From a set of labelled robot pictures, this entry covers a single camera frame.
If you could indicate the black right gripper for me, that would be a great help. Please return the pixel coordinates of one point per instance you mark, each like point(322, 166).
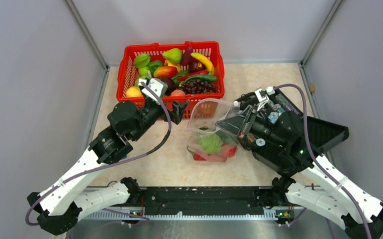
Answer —
point(238, 124)

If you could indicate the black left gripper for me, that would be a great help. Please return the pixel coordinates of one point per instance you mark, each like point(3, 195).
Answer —
point(178, 110)

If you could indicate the small dark green cucumber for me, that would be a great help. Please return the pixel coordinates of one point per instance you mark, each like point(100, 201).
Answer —
point(227, 138)

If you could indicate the red apple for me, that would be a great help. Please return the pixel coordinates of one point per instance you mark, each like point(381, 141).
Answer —
point(229, 150)

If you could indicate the round green cabbage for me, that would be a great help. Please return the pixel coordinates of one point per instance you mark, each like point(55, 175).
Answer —
point(210, 144)

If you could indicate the dark purple grape bunch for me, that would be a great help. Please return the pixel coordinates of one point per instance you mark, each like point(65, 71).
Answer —
point(198, 86)

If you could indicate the clear zip top bag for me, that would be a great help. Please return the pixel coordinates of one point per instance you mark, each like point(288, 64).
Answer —
point(202, 122)

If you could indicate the orange green mango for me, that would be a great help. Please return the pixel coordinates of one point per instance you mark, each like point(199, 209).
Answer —
point(165, 72)

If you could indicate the red chili pepper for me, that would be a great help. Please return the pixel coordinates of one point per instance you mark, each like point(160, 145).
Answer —
point(209, 157)

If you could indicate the red plastic shopping basket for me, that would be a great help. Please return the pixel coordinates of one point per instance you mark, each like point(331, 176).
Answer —
point(140, 61)

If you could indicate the green pear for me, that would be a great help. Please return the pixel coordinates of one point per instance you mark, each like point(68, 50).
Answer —
point(173, 55)

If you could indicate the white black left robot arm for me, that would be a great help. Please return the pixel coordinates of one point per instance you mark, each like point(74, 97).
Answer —
point(66, 202)

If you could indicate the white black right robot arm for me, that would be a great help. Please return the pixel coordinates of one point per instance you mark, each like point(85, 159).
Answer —
point(328, 192)

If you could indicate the black open tool case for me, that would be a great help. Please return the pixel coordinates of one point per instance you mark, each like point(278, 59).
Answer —
point(277, 137)

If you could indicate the yellow banana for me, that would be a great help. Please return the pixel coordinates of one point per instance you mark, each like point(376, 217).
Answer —
point(205, 61)

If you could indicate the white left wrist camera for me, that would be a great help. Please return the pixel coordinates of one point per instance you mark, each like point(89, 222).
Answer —
point(153, 88)

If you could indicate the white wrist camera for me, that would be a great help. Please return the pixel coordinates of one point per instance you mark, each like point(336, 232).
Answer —
point(263, 96)
point(153, 88)

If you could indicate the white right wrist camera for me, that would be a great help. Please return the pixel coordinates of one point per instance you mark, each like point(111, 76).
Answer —
point(263, 96)

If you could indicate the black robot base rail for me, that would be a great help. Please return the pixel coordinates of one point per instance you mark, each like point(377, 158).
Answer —
point(212, 202)

